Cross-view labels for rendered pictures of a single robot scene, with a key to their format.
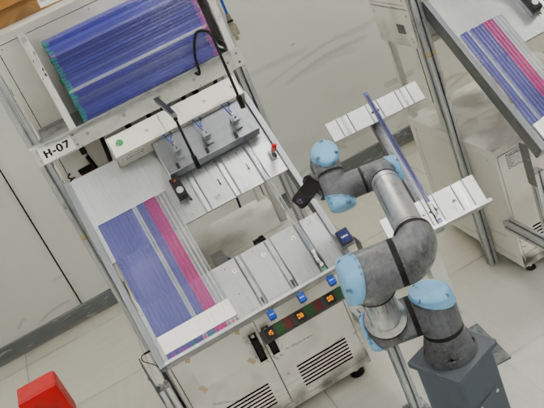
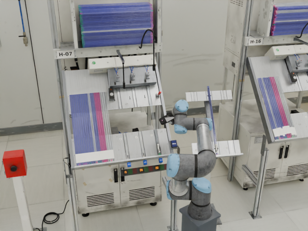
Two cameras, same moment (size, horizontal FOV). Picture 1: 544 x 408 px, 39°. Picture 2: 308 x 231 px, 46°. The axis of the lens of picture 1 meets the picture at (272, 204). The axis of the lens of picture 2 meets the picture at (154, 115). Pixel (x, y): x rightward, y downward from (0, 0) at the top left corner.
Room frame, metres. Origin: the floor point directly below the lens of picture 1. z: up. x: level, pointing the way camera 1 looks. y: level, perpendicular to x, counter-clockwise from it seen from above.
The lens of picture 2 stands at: (-0.03, 0.06, 2.07)
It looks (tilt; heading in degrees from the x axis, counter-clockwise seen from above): 26 degrees down; 357
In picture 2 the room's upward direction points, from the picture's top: straight up
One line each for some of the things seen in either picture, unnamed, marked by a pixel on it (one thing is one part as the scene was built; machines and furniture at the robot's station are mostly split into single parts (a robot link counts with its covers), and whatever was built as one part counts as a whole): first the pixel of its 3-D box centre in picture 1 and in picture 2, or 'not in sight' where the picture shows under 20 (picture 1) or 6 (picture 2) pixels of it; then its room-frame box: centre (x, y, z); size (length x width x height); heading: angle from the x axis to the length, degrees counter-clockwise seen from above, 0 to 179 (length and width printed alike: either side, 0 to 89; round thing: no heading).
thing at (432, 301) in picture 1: (432, 307); (200, 189); (1.71, -0.29, 0.72); 0.13 x 0.12 x 0.14; 85
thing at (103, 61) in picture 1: (131, 48); (116, 24); (2.56, 0.21, 1.52); 0.51 x 0.13 x 0.27; 101
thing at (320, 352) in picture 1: (244, 320); (113, 161); (2.67, 0.30, 0.31); 0.70 x 0.65 x 0.62; 101
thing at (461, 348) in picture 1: (446, 337); (200, 205); (1.71, -0.30, 0.60); 0.15 x 0.15 x 0.10
